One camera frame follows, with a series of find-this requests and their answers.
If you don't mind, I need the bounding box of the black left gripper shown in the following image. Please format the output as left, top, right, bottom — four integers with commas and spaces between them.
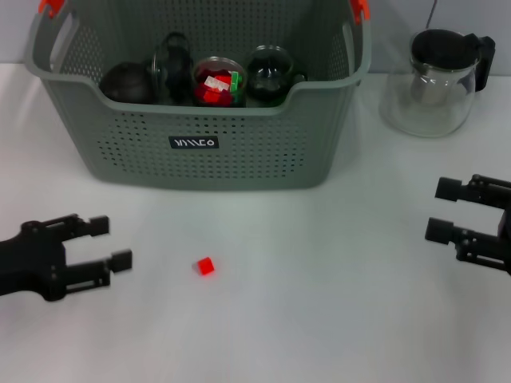
0, 213, 133, 303

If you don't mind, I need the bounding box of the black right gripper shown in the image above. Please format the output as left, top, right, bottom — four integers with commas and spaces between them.
424, 173, 511, 277

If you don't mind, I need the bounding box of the black lidded glass jar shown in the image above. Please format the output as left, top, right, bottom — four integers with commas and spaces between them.
144, 32, 196, 105

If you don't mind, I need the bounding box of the white building block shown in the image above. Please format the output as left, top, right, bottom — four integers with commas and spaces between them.
203, 75, 232, 92

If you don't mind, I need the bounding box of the glass teacup with black sleeve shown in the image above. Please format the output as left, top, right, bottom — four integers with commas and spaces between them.
191, 57, 248, 108
245, 45, 308, 107

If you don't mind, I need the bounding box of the grey perforated storage basket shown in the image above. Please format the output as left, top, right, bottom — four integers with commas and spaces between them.
22, 0, 372, 192

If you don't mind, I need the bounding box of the dark clay teapot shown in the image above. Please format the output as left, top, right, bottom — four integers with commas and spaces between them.
98, 61, 155, 105

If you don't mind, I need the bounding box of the glass carafe with black lid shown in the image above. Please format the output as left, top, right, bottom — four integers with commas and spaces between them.
378, 27, 497, 139

